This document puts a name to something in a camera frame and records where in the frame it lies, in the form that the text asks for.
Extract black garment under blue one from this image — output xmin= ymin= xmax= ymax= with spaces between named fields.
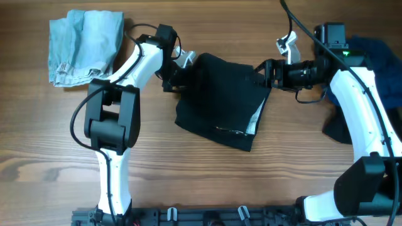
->
xmin=322 ymin=106 xmax=352 ymax=144

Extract blue crumpled garment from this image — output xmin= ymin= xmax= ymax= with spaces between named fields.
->
xmin=347 ymin=36 xmax=401 ymax=109

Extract black shorts with snap button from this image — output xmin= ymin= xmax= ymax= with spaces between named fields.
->
xmin=175 ymin=53 xmax=271 ymax=151

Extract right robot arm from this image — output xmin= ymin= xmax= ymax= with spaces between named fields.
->
xmin=257 ymin=23 xmax=401 ymax=223

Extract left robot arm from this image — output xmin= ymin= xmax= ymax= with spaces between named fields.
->
xmin=72 ymin=24 xmax=194 ymax=225

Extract light blue folded denim shorts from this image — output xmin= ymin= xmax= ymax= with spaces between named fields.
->
xmin=48 ymin=9 xmax=124 ymax=87

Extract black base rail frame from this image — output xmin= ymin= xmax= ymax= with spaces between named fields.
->
xmin=71 ymin=205 xmax=315 ymax=226

